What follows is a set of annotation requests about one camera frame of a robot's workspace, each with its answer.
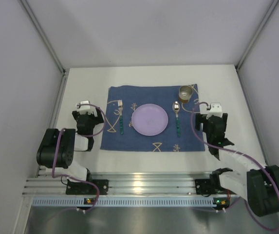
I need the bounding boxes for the teal-handled spoon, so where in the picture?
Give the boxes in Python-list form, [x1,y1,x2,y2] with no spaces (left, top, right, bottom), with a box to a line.
[172,101,181,137]

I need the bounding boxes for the metal cup with cork base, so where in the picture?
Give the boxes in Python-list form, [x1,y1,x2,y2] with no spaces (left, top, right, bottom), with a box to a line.
[179,85,193,103]

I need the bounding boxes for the teal-handled fork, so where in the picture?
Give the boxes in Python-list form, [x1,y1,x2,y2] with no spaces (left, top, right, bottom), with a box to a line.
[118,99,124,135]

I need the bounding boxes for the purple bowl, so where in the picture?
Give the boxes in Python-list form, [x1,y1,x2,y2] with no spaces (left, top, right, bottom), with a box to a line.
[131,104,168,137]

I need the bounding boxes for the blue fish-print cloth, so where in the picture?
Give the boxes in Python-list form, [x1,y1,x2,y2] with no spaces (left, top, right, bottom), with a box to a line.
[100,84,205,152]

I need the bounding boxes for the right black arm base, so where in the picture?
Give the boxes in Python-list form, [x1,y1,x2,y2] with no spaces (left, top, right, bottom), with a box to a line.
[194,168,234,197]

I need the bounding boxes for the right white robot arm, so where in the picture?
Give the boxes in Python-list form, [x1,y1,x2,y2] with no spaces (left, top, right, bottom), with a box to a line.
[191,114,279,217]

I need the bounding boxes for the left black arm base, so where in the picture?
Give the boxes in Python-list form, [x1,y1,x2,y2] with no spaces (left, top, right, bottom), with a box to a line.
[65,179,109,195]

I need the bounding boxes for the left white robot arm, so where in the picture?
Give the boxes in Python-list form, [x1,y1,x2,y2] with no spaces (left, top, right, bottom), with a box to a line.
[37,108,105,182]

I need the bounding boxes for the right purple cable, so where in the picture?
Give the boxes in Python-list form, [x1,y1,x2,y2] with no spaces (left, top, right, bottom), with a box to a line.
[190,101,279,231]

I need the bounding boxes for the purple cable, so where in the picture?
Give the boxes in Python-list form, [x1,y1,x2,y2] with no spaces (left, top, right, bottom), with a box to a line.
[51,103,106,215]
[190,101,279,231]

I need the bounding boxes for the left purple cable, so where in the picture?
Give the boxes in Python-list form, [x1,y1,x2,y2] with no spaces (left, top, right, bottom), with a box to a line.
[51,103,106,215]

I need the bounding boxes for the aluminium mounting rail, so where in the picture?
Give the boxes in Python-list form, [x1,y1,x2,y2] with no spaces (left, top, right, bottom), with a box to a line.
[22,170,279,195]

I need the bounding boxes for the perforated cable duct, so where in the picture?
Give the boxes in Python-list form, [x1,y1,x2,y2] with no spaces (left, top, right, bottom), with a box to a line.
[32,197,229,207]

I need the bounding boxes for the left aluminium frame post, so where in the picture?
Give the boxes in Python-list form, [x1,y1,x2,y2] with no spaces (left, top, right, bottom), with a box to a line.
[19,0,67,74]

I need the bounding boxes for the aluminium frame post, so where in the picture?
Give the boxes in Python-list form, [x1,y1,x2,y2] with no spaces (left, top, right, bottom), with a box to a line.
[19,0,67,74]
[235,0,279,71]

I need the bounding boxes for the right aluminium frame post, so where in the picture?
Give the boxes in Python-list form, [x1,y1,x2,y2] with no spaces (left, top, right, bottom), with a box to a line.
[235,0,279,71]

